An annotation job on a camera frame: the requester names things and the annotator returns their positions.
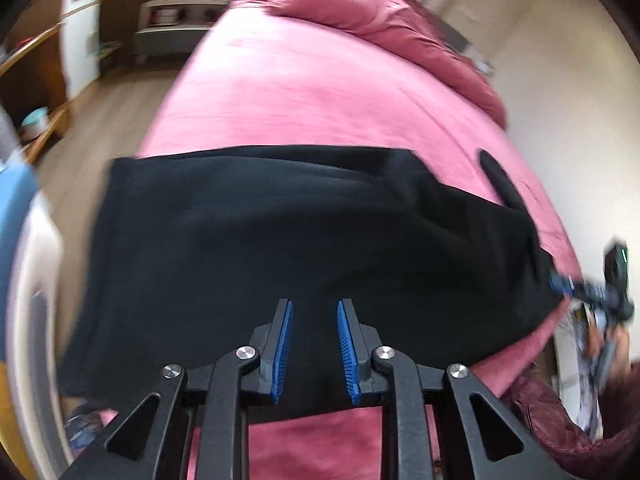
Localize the maroon quilted jacket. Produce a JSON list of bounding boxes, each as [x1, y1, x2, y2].
[[500, 357, 640, 480]]

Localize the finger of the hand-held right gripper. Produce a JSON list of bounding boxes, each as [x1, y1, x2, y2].
[[549, 269, 607, 308]]

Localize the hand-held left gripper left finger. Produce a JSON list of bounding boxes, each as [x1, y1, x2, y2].
[[60, 299, 296, 480]]

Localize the person's right hand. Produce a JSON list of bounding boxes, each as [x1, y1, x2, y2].
[[584, 320, 636, 386]]

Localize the white cabinet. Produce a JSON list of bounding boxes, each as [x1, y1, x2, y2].
[[59, 0, 105, 102]]

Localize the white pot with teal lid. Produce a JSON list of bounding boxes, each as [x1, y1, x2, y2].
[[20, 107, 52, 142]]

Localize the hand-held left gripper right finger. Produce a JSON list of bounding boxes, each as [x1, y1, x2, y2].
[[336, 299, 576, 480]]

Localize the wooden desk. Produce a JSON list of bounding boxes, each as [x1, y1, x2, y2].
[[0, 24, 72, 163]]

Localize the black pants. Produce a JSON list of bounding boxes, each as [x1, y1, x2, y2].
[[57, 144, 563, 418]]

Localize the blue printed cloth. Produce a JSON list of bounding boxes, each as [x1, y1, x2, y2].
[[64, 404, 108, 458]]

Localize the grey white nightstand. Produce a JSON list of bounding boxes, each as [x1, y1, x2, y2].
[[133, 0, 235, 65]]

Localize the pink duvet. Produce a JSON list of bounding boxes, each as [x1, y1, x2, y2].
[[265, 0, 508, 128]]

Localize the white patterned cloth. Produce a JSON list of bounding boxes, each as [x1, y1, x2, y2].
[[554, 305, 603, 433]]

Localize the pink bed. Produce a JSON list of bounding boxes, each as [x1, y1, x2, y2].
[[100, 0, 583, 480]]

